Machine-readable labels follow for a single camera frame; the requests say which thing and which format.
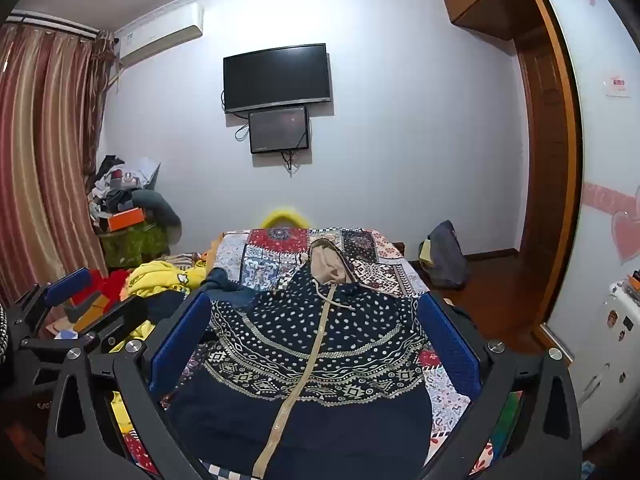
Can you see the yellow garment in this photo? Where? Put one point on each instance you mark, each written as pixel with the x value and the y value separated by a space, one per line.
pixel 160 277

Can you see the small black wall monitor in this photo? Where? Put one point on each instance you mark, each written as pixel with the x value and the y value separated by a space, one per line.
pixel 278 130

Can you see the pink heart sticker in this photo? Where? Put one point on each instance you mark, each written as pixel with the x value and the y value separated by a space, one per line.
pixel 627 235

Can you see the white air conditioner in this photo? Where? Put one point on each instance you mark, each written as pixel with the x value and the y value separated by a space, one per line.
pixel 160 32

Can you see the blue garment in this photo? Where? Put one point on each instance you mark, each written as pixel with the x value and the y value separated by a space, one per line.
pixel 227 287

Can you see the orange box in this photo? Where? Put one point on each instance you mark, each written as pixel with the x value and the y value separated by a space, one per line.
pixel 125 220

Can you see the grey bag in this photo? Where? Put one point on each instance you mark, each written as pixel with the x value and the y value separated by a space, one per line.
pixel 447 255

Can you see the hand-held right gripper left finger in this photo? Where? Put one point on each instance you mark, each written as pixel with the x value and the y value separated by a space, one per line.
pixel 180 347

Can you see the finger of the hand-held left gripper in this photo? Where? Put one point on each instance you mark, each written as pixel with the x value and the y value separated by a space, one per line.
pixel 117 316
pixel 67 286

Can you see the yellow paper bag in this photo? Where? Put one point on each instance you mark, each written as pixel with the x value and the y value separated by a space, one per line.
pixel 425 252

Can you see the patchwork bedspread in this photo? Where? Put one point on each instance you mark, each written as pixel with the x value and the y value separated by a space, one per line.
pixel 280 260

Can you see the green patterned cloth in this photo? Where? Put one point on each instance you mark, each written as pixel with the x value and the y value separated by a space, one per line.
pixel 135 245

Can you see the black wall television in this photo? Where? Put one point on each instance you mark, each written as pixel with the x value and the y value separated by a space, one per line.
pixel 277 77

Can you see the small pink wall sticker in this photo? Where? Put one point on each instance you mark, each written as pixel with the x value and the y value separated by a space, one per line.
pixel 617 85

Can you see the striped red curtain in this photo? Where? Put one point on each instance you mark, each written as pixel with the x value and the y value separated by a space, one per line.
pixel 35 160

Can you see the navy patterned hooded jacket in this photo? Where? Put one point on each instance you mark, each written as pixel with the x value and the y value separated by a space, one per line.
pixel 320 350

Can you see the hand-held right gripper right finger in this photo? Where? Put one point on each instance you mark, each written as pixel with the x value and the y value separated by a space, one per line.
pixel 450 347

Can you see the pile of mixed clothes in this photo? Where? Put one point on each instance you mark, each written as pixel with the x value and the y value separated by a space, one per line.
pixel 125 190

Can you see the red cloth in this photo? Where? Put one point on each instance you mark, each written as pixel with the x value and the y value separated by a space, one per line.
pixel 112 285

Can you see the white refrigerator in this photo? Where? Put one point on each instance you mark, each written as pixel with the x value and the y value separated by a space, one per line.
pixel 610 360

